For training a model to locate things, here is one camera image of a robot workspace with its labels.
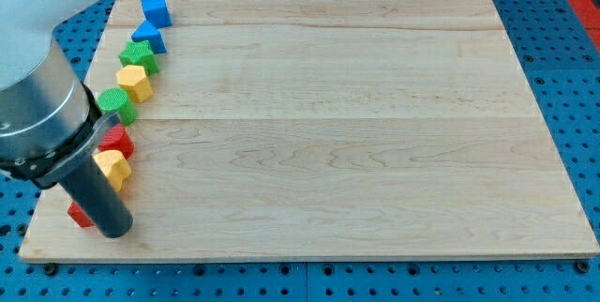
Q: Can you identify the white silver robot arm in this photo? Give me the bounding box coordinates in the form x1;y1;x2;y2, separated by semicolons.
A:
1;0;98;180

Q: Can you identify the light wooden board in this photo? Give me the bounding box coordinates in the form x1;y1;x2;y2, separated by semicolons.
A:
19;0;599;264

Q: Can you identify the yellow hexagon block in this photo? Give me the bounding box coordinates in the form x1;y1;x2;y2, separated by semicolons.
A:
115;65;154;103

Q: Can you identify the green star block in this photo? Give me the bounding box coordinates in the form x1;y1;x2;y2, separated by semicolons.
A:
118;40;159;75

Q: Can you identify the red round block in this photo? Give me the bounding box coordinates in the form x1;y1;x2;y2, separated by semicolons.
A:
97;124;135;159

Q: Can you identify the blue triangle block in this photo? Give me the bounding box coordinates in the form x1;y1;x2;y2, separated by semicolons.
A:
131;21;167;53

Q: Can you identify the yellow heart block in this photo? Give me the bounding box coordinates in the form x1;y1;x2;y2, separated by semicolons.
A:
93;150;132;192

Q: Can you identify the green cylinder block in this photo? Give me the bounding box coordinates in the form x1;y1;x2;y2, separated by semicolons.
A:
97;88;137;126

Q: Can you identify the blue cube block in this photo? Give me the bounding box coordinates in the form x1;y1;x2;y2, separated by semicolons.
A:
141;0;173;28

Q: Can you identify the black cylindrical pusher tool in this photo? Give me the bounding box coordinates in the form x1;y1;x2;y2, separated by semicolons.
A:
59;156;133;238

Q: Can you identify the red block behind tool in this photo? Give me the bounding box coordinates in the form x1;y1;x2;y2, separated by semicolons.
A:
67;202;94;229

